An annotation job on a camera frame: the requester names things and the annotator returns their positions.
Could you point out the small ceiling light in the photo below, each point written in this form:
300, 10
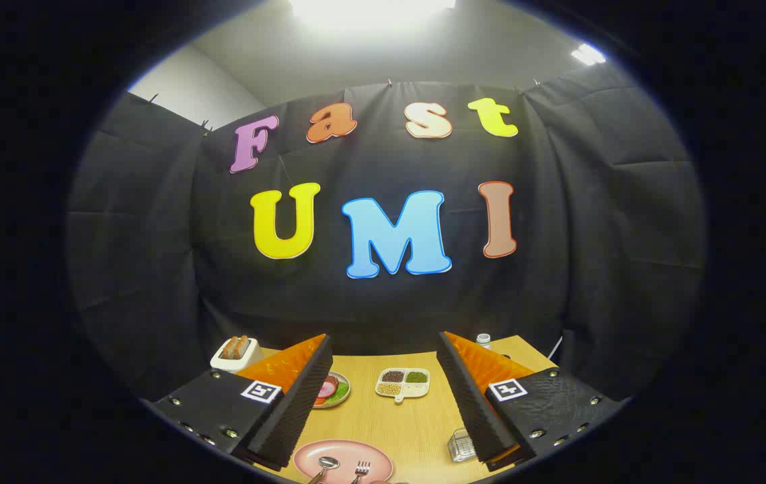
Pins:
588, 55

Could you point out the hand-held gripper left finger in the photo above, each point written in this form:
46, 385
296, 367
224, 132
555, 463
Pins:
288, 417

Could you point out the white divided dish with beans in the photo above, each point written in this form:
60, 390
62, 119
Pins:
401, 384

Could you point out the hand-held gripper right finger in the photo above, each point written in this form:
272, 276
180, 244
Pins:
473, 403

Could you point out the toast slices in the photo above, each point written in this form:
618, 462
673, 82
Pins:
235, 346

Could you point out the large ceiling light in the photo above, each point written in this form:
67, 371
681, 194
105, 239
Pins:
369, 10

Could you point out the white toaster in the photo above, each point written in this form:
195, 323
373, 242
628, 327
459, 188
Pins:
221, 363

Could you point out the white drink bottle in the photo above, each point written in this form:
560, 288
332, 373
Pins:
483, 341

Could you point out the pink plate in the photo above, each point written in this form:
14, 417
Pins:
342, 450

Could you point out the plate of meat and vegetables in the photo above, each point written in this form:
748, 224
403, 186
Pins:
335, 393

